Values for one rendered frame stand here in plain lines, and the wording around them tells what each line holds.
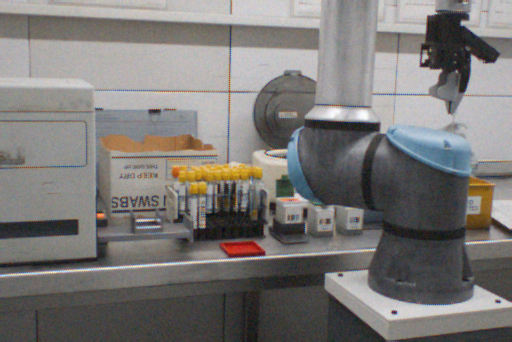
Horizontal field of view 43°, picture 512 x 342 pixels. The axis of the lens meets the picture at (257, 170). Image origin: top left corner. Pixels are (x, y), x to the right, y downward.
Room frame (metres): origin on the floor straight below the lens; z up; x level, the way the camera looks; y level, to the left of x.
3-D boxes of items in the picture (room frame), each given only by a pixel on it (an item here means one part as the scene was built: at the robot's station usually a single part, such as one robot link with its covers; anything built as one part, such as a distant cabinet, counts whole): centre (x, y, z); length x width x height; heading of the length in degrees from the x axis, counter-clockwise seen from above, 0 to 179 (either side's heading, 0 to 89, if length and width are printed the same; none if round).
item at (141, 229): (1.12, 0.22, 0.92); 0.21 x 0.07 x 0.05; 109
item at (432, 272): (0.90, -0.24, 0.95); 0.15 x 0.15 x 0.10
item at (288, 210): (1.25, -0.07, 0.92); 0.05 x 0.04 x 0.06; 19
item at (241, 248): (1.15, 0.02, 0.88); 0.07 x 0.07 x 0.01; 19
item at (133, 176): (1.53, 0.25, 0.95); 0.29 x 0.25 x 0.15; 19
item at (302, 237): (1.25, -0.07, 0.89); 0.09 x 0.05 x 0.04; 19
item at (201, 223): (1.26, 0.08, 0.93); 0.17 x 0.09 x 0.11; 109
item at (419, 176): (0.91, -0.24, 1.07); 0.13 x 0.12 x 0.14; 57
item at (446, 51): (1.41, -0.40, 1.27); 0.09 x 0.08 x 0.12; 105
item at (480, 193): (1.42, -0.43, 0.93); 0.13 x 0.13 x 0.10; 15
